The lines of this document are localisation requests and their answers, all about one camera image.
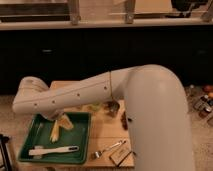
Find black chair frame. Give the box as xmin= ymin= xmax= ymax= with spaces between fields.
xmin=0 ymin=134 xmax=16 ymax=171

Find wooden table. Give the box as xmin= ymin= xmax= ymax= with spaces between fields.
xmin=41 ymin=80 xmax=136 ymax=171

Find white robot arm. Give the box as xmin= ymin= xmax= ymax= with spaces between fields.
xmin=12 ymin=65 xmax=195 ymax=171

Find green plastic tray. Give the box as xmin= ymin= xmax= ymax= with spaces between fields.
xmin=17 ymin=111 xmax=92 ymax=165

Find silver fork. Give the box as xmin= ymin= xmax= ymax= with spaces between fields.
xmin=91 ymin=140 xmax=126 ymax=160

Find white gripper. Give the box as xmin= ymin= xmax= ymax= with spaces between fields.
xmin=43 ymin=110 xmax=74 ymax=130

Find dark red grape bunch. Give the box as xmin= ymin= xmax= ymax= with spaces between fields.
xmin=121 ymin=111 xmax=128 ymax=130

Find brown rectangular box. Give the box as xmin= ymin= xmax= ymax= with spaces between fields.
xmin=109 ymin=144 xmax=131 ymax=167

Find green plastic cup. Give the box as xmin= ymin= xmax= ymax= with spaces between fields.
xmin=88 ymin=103 xmax=101 ymax=112

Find white handled spatula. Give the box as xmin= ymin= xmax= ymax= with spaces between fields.
xmin=28 ymin=146 xmax=79 ymax=156

